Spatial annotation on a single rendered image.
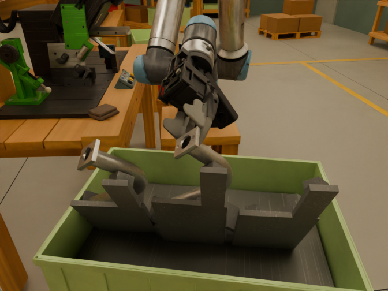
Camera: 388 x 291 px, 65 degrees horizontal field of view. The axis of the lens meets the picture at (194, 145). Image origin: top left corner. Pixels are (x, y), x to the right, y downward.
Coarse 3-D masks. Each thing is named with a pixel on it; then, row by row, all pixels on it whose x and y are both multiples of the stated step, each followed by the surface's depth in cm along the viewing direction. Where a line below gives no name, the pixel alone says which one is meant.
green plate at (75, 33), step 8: (64, 8) 149; (72, 8) 149; (80, 8) 149; (64, 16) 150; (72, 16) 150; (80, 16) 150; (64, 24) 151; (72, 24) 151; (80, 24) 151; (64, 32) 152; (72, 32) 152; (80, 32) 152; (88, 32) 159; (72, 40) 153; (80, 40) 153; (72, 48) 154
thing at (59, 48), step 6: (48, 48) 155; (54, 48) 155; (60, 48) 155; (48, 54) 156; (54, 54) 156; (60, 54) 156; (72, 54) 156; (54, 60) 157; (66, 60) 157; (72, 60) 157; (78, 60) 157; (84, 60) 158; (54, 66) 158; (60, 66) 158; (66, 66) 158; (72, 66) 158
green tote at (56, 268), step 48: (96, 192) 82; (288, 192) 92; (48, 240) 61; (336, 240) 67; (96, 288) 60; (144, 288) 58; (192, 288) 56; (240, 288) 54; (288, 288) 52; (336, 288) 52
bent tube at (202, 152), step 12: (192, 132) 51; (180, 144) 52; (192, 144) 49; (204, 144) 53; (180, 156) 51; (192, 156) 52; (204, 156) 52; (216, 156) 53; (228, 168) 55; (228, 180) 57; (192, 192) 65
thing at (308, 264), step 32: (160, 192) 92; (256, 192) 92; (96, 256) 71; (128, 256) 71; (160, 256) 71; (192, 256) 71; (224, 256) 71; (256, 256) 71; (288, 256) 71; (320, 256) 71
